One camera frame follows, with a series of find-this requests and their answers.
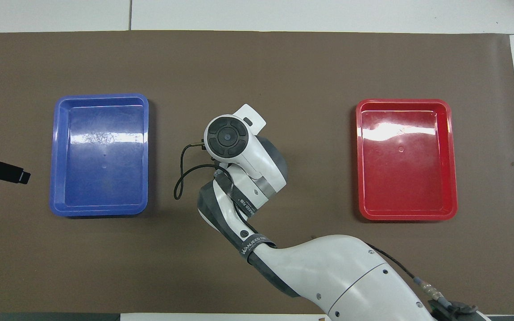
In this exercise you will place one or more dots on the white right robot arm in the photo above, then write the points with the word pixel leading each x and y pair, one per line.
pixel 328 272

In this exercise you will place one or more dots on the blue plastic tray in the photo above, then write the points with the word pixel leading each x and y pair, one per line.
pixel 101 178

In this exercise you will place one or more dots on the red plastic tray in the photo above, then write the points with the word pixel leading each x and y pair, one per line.
pixel 406 178

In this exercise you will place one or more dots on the brown table mat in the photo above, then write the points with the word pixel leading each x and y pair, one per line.
pixel 283 67

